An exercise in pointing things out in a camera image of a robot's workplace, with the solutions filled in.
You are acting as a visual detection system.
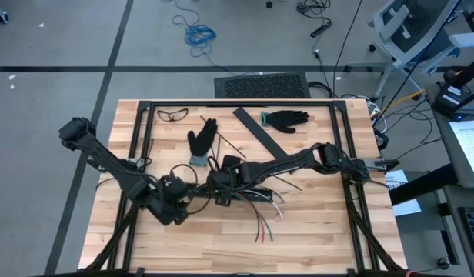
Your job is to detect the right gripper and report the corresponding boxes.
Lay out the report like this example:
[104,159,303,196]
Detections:
[198,155,257,207]

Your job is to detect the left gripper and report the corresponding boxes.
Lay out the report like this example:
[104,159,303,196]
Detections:
[159,175,200,227]

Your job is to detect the black glove grey cuff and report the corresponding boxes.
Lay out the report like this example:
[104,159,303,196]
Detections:
[187,118,219,168]

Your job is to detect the black perforated rack rail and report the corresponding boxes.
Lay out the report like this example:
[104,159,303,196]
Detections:
[194,185,275,204]

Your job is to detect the multicolour wire bundle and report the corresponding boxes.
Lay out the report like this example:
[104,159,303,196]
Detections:
[225,187,287,244]

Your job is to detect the black bar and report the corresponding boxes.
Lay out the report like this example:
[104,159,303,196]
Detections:
[232,106,290,161]

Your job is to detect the clear safety glasses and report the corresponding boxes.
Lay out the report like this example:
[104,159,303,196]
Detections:
[156,108,189,123]

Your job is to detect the black glove green cuff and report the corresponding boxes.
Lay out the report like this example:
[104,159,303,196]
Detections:
[259,109,311,135]

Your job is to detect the black floor grate mat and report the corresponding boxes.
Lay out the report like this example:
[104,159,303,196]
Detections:
[213,72,311,99]

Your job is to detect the white printed label sheet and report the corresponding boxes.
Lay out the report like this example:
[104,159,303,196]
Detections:
[385,169,410,192]

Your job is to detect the black power strip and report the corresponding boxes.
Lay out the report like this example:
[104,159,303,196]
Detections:
[309,20,333,39]

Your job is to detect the white paper sheet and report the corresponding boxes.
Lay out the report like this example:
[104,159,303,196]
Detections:
[392,198,422,218]

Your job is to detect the grey office chair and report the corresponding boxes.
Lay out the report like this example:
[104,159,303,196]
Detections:
[346,0,474,97]

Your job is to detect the grey desk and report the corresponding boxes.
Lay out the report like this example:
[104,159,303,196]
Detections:
[425,82,474,277]

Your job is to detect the black box device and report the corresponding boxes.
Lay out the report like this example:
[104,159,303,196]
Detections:
[430,82,474,122]

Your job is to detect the white lit monitor screen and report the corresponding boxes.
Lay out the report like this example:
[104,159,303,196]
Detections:
[448,118,474,192]

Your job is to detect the black aluminium rig frame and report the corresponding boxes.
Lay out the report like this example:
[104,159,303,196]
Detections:
[82,98,406,276]

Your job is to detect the blue coiled cable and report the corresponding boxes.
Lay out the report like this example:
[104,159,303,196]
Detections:
[165,0,222,65]

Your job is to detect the long black floor cable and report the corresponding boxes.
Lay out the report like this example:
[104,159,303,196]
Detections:
[373,0,461,120]
[331,0,364,97]

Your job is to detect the black tangled cable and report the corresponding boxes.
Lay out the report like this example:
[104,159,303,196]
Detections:
[295,0,332,21]

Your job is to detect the yellow cable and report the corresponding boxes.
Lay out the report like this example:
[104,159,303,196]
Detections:
[378,88,427,116]

